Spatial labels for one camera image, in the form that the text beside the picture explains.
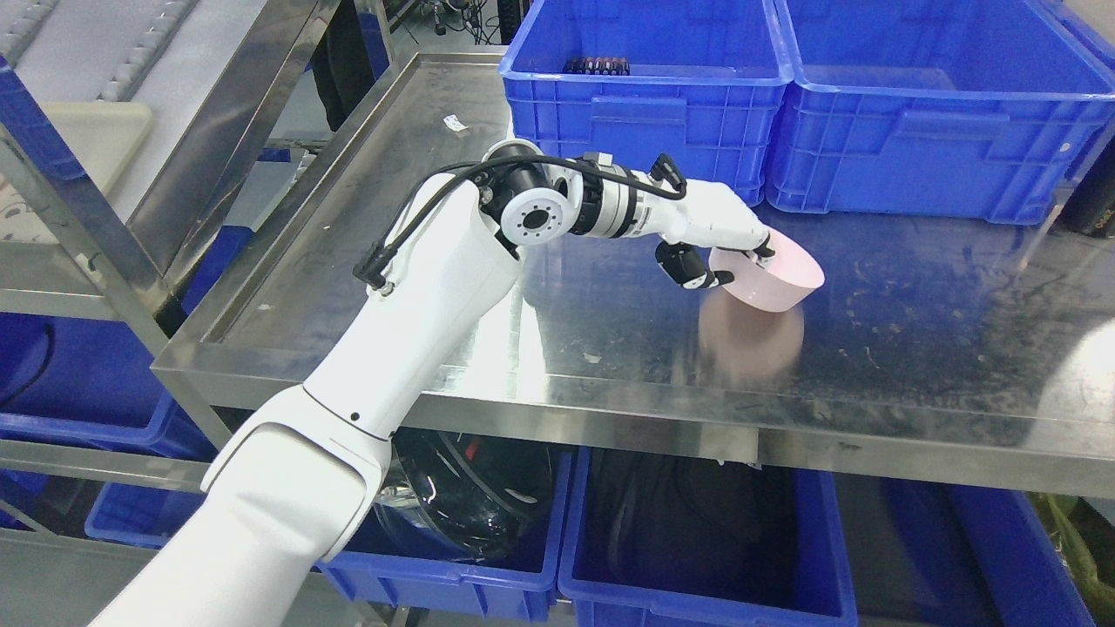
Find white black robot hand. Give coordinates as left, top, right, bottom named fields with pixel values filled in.
left=644, top=181, right=775, bottom=290

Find pink ikea bowl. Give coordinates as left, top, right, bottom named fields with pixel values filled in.
left=709, top=229, right=826, bottom=314

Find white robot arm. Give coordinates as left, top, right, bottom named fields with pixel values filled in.
left=93, top=139, right=694, bottom=626

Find steel table shelf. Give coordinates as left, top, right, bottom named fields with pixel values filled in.
left=152, top=51, right=1114, bottom=496

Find blue crate under table middle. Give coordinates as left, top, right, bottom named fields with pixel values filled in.
left=558, top=448, right=859, bottom=626

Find blue crate under table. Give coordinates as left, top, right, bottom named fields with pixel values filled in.
left=319, top=430, right=575, bottom=623
left=558, top=448, right=859, bottom=626

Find steel rack shelf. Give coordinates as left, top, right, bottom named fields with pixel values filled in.
left=0, top=0, right=410, bottom=558

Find blue crate with batteries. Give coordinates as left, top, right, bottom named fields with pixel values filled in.
left=498, top=1, right=793, bottom=206

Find blue crate top right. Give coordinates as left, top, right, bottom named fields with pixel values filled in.
left=764, top=1, right=1112, bottom=226

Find blue crate under table left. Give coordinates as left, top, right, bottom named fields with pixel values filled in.
left=319, top=430, right=575, bottom=623

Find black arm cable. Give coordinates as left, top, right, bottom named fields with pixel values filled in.
left=353, top=153, right=689, bottom=292

